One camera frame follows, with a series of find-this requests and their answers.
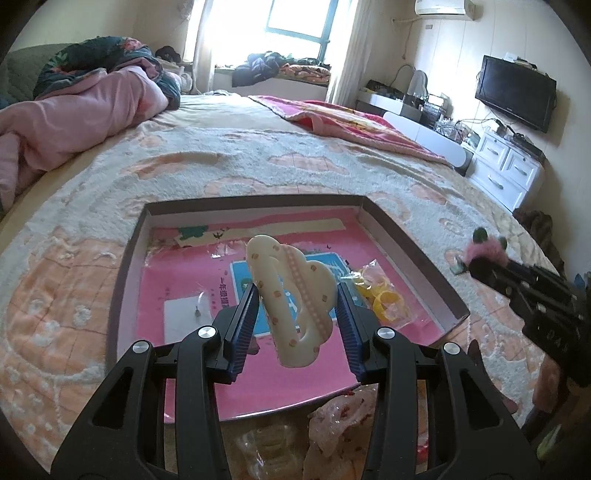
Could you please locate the brown bag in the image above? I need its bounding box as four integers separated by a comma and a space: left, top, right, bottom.
512, 208, 566, 273

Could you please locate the cream curtain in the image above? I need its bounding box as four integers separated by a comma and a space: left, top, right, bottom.
325, 0, 384, 109

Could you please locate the green quilted headboard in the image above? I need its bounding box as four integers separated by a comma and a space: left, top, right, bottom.
0, 44, 75, 109

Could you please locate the white air conditioner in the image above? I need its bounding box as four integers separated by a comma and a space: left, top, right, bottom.
413, 0, 478, 21

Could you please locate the desk lamp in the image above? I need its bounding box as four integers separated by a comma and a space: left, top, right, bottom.
394, 64, 430, 107

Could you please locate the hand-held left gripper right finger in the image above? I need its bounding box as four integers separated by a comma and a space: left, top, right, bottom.
336, 281, 541, 480

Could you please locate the sheer white curtain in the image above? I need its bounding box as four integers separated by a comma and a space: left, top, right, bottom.
185, 0, 273, 93

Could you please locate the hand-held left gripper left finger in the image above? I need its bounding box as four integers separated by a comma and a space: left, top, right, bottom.
48, 282, 262, 480

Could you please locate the white drawer cabinet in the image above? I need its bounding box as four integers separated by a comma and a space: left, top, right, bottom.
466, 127, 546, 213

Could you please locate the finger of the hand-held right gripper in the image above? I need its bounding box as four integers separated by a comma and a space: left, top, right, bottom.
496, 261, 561, 289
470, 259, 527, 305

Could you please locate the pink red printed blanket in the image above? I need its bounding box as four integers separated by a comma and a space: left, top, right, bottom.
248, 95, 453, 164

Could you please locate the person's right hand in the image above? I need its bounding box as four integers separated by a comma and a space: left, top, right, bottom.
533, 357, 571, 411

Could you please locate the cream floral fabric hair bow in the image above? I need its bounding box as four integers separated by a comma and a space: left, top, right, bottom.
307, 388, 384, 462

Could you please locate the white desk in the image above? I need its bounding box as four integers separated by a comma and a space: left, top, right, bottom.
355, 88, 474, 176

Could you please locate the pink quilt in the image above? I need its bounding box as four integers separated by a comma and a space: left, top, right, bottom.
0, 65, 169, 213

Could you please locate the white earring card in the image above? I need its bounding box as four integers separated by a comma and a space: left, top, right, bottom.
164, 295, 232, 344

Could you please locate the cream dotted hair claw clip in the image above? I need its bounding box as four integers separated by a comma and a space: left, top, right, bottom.
245, 234, 337, 369

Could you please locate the black flat television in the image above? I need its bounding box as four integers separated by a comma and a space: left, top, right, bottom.
475, 54, 558, 134

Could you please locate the window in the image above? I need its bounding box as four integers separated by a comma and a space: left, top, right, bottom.
265, 0, 358, 61

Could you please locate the colourful folded blanket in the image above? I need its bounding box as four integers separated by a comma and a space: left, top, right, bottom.
277, 62, 333, 84

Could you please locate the pink pompom hair tie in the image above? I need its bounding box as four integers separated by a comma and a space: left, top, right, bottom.
464, 228, 509, 273

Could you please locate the dark clothing pile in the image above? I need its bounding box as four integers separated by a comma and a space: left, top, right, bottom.
231, 52, 301, 88

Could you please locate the dark floral quilt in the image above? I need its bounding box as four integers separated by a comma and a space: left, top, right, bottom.
32, 37, 183, 112

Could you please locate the black set-top box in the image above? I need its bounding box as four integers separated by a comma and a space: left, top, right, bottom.
505, 134, 546, 162

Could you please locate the bag of yellow hair ties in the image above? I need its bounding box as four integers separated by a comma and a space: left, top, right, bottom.
348, 258, 409, 324

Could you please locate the brown cardboard box pink inside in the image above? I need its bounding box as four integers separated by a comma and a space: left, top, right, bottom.
112, 195, 472, 423

